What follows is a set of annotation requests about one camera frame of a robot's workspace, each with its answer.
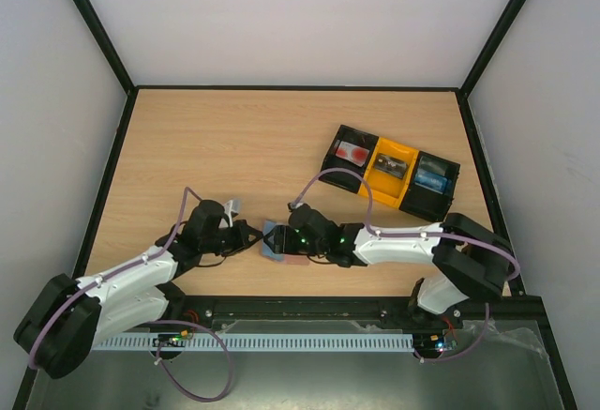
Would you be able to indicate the black bin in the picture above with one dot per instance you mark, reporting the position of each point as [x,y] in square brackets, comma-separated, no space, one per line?
[426,204]
[341,180]

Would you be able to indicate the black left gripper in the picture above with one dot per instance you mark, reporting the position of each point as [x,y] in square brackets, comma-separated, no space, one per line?
[242,241]

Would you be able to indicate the black aluminium front rail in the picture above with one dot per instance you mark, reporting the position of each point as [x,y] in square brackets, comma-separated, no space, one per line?
[383,312]

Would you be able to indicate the black frame post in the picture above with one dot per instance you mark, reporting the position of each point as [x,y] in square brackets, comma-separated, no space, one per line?
[492,44]
[103,41]

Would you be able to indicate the black frame post left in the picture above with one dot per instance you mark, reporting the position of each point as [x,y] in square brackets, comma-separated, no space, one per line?
[103,41]

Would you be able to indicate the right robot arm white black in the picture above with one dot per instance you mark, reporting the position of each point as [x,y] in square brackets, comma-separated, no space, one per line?
[472,262]

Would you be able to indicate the dark card in yellow bin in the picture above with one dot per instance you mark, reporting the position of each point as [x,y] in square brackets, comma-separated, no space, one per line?
[391,166]

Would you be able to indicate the light blue slotted cable duct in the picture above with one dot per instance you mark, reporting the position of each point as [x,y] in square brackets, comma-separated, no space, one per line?
[251,342]

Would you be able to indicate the red white card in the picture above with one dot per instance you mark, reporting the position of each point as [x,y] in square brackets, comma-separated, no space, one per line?
[352,153]

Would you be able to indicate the black frame post right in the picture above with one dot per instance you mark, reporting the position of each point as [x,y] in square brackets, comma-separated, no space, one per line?
[492,44]

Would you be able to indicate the black bin right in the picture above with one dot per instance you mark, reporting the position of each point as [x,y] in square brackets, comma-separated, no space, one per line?
[426,204]

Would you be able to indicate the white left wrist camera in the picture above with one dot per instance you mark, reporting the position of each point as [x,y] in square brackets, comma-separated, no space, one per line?
[232,210]

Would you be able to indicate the black bin left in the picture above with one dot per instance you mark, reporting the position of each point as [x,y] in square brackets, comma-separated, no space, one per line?
[341,180]

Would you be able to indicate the yellow bin middle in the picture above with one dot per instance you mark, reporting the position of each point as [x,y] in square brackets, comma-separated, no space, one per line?
[387,189]

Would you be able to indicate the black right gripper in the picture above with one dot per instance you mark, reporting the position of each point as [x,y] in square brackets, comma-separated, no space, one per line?
[284,241]

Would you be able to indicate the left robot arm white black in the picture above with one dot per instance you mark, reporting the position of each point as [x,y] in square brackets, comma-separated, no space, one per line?
[70,317]

